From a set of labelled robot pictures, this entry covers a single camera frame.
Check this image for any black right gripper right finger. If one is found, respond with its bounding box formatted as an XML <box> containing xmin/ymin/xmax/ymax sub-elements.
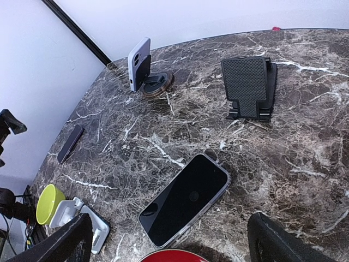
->
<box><xmin>248</xmin><ymin>212</ymin><xmax>330</xmax><ymax>261</ymax></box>

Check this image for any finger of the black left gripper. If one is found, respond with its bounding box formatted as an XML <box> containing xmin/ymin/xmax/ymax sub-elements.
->
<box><xmin>1</xmin><ymin>109</ymin><xmax>27</xmax><ymax>135</ymax></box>

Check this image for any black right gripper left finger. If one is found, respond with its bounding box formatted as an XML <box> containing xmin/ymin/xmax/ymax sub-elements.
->
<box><xmin>9</xmin><ymin>213</ymin><xmax>93</xmax><ymax>261</ymax></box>

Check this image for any white folding phone stand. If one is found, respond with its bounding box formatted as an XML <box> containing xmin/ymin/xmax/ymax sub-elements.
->
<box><xmin>49</xmin><ymin>196</ymin><xmax>111</xmax><ymax>255</ymax></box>

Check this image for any purple phone dark screen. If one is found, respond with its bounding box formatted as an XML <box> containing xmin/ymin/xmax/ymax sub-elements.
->
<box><xmin>57</xmin><ymin>125</ymin><xmax>84</xmax><ymax>164</ymax></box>

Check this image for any phone in clear case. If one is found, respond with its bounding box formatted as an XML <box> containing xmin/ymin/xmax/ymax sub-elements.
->
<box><xmin>138</xmin><ymin>154</ymin><xmax>231</xmax><ymax>249</ymax></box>

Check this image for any lavender phone on stand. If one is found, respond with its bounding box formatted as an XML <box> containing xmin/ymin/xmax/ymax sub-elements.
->
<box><xmin>128</xmin><ymin>37</ymin><xmax>151</xmax><ymax>92</ymax></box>

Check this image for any black folding phone stand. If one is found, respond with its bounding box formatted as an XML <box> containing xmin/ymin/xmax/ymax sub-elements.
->
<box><xmin>221</xmin><ymin>56</ymin><xmax>278</xmax><ymax>122</ymax></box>

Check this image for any lime green bowl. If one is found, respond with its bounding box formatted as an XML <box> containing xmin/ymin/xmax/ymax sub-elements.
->
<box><xmin>36</xmin><ymin>184</ymin><xmax>66</xmax><ymax>225</ymax></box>

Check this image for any red floral plate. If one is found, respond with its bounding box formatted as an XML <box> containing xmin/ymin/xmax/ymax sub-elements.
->
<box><xmin>140</xmin><ymin>249</ymin><xmax>208</xmax><ymax>262</ymax></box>

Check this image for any black left frame post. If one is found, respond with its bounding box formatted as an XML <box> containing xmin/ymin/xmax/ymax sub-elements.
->
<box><xmin>42</xmin><ymin>0</ymin><xmax>112</xmax><ymax>66</ymax></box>

